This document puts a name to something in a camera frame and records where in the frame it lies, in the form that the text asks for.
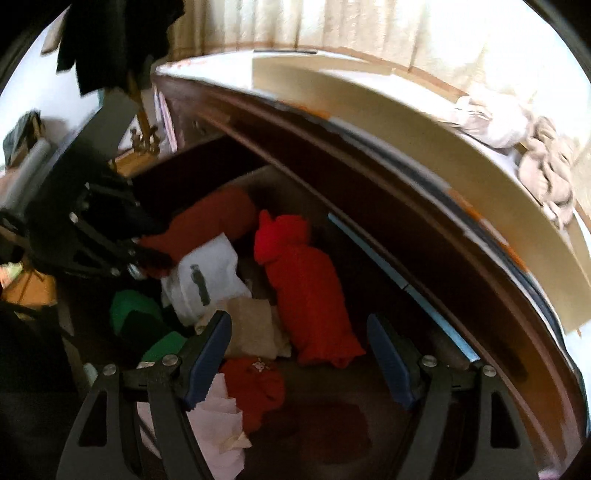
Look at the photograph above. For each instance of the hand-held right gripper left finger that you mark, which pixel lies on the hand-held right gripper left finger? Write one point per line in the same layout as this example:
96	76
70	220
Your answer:
210	360

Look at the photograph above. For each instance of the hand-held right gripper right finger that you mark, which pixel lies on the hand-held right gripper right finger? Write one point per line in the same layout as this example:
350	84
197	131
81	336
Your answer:
392	364

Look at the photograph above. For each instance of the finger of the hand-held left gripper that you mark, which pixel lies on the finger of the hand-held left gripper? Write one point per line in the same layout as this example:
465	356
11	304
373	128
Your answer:
129	207
101	251

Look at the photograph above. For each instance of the tan sock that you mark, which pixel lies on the tan sock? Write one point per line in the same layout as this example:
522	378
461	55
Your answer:
251	327

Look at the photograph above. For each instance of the red fuzzy sock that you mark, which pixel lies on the red fuzzy sock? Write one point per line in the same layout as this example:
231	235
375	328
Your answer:
258	392

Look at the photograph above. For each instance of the light pink underwear with tag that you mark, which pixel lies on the light pink underwear with tag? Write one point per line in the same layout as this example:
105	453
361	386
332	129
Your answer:
217	424

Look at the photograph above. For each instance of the green and black sock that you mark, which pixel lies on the green and black sock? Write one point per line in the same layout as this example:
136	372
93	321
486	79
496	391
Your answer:
134	309

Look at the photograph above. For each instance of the dark wooden drawer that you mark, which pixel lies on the dark wooden drawer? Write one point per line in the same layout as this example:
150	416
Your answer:
332	415

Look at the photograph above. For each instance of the dark red sock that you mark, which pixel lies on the dark red sock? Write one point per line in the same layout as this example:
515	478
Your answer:
207	217

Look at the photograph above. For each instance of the bright red sock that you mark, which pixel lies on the bright red sock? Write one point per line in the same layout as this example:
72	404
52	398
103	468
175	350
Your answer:
304	295

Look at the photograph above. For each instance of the light pink underwear with bow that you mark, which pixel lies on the light pink underwear with bow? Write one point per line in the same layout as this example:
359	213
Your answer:
498	122

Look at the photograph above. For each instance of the wooden coat stand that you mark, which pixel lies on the wooden coat stand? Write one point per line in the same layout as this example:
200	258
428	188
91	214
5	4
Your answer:
143	120

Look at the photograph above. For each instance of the black hanging garment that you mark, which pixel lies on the black hanging garment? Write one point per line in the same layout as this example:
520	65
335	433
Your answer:
115	41

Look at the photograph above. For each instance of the cream and orange floral curtain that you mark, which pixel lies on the cream and orange floral curtain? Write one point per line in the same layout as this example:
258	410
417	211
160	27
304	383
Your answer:
369	23

